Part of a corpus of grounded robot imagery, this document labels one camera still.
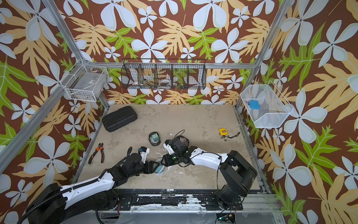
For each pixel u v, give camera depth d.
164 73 0.96
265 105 0.84
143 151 0.76
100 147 0.95
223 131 1.01
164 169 0.84
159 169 0.82
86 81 0.86
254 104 0.85
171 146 0.69
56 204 0.41
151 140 0.98
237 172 0.44
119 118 1.04
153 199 0.75
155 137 0.98
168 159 0.73
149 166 0.72
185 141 0.95
